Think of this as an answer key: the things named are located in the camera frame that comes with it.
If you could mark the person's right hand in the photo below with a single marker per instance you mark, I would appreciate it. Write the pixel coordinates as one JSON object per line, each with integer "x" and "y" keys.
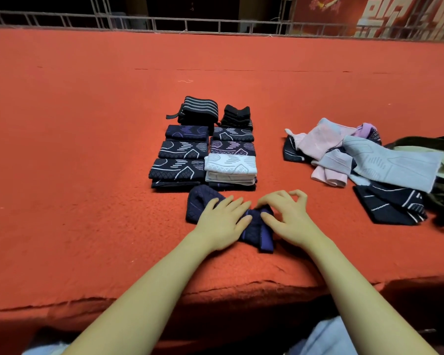
{"x": 292, "y": 218}

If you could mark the person's left hand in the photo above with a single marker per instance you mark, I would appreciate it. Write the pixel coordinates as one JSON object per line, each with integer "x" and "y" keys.
{"x": 220, "y": 222}

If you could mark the single navy purple-cuffed sock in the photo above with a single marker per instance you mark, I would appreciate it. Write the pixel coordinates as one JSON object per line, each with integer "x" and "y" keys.
{"x": 200, "y": 199}

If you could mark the single black purple-lined sock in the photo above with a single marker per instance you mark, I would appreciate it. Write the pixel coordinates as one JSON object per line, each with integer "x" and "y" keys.
{"x": 232, "y": 147}
{"x": 176, "y": 185}

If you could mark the single black white-patterned sock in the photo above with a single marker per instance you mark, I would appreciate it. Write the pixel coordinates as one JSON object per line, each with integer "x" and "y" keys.
{"x": 183, "y": 148}
{"x": 176, "y": 168}

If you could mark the single black grey-striped sock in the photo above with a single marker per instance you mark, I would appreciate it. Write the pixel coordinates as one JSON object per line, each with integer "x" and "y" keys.
{"x": 233, "y": 133}

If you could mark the person's left forearm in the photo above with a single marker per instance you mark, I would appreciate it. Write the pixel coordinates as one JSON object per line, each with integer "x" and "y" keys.
{"x": 133, "y": 307}

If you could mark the person's right forearm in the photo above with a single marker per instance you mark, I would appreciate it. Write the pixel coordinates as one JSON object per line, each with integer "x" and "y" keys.
{"x": 370, "y": 303}

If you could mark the person's pale blue clothing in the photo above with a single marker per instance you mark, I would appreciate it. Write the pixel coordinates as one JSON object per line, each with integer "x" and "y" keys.
{"x": 325, "y": 340}

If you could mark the single black white-lined sock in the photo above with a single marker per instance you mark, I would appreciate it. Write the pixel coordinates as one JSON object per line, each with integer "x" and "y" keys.
{"x": 388, "y": 203}

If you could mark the grey metal truss tower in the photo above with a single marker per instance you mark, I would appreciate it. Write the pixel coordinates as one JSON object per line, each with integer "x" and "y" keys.
{"x": 100, "y": 11}
{"x": 285, "y": 14}

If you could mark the red banner with white print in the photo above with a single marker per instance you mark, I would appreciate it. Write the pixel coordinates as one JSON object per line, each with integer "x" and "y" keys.
{"x": 333, "y": 9}

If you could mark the dark brown door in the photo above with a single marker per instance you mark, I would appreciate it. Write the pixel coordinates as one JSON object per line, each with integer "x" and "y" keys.
{"x": 192, "y": 5}

